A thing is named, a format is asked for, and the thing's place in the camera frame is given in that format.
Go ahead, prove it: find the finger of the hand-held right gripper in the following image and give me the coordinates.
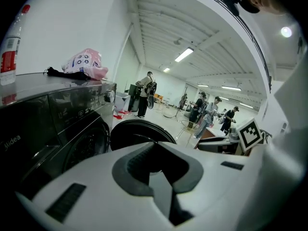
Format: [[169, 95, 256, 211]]
[[197, 136, 239, 151]]

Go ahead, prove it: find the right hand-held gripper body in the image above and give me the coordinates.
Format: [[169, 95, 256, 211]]
[[216, 118, 274, 156]]

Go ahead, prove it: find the black balcony railing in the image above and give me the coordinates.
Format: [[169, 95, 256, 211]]
[[192, 0, 272, 91]]

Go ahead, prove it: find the dark square table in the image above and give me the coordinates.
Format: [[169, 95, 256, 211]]
[[0, 72, 118, 202]]

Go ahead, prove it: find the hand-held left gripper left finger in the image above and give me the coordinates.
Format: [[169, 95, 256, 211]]
[[15, 141, 170, 231]]

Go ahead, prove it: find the row of ceiling tube lights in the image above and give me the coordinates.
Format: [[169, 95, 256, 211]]
[[163, 47, 254, 109]]

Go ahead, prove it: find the pink tissue packet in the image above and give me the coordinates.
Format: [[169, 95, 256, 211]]
[[60, 47, 109, 81]]

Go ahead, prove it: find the black cloth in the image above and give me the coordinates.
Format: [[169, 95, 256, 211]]
[[43, 66, 92, 81]]

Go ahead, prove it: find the clear water bottle red label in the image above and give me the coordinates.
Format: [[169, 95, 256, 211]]
[[0, 3, 31, 86]]

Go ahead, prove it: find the person's beige shirt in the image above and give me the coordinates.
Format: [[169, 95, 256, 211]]
[[262, 54, 308, 178]]

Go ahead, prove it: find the black open cabinet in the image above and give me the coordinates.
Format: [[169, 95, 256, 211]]
[[127, 83, 141, 113]]

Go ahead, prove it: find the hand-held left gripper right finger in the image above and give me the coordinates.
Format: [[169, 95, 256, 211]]
[[154, 141, 256, 231]]

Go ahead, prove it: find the black head-mounted camera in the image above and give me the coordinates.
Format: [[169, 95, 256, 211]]
[[220, 0, 241, 16]]

